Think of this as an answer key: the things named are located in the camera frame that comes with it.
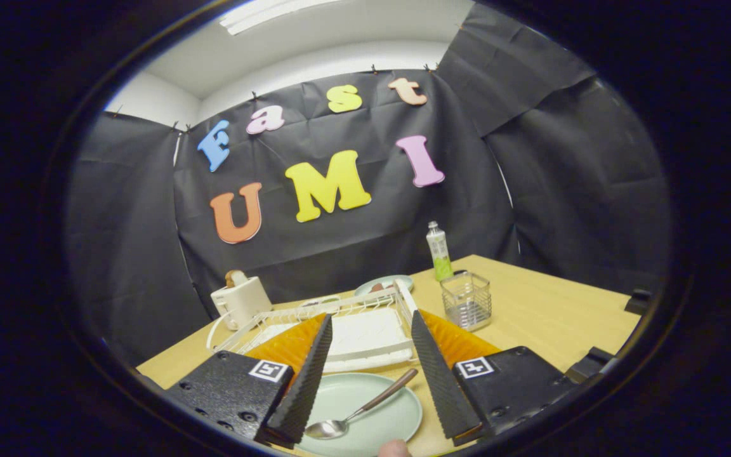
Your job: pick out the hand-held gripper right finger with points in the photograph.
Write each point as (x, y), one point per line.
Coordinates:
(441, 381)

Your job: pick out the green label bottle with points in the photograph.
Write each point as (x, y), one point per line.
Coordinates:
(438, 251)

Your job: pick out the light green plate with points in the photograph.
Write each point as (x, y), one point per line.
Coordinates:
(391, 416)

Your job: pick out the bread slice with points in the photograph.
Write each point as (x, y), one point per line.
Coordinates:
(236, 278)

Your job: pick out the small plate with food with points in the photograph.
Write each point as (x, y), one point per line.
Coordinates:
(397, 280)

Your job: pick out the black table clamp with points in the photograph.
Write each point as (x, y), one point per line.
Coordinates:
(638, 301)
(591, 365)

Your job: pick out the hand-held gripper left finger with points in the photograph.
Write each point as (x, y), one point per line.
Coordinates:
(308, 381)

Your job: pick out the small two-compartment dish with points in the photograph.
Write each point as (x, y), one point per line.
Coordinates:
(321, 301)

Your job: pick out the brown food piece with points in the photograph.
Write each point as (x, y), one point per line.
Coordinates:
(377, 287)

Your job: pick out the white dish rack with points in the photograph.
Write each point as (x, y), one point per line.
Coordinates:
(368, 333)

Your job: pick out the white toaster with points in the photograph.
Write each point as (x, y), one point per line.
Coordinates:
(242, 304)

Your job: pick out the ceiling light panel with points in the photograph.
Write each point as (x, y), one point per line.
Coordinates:
(264, 13)

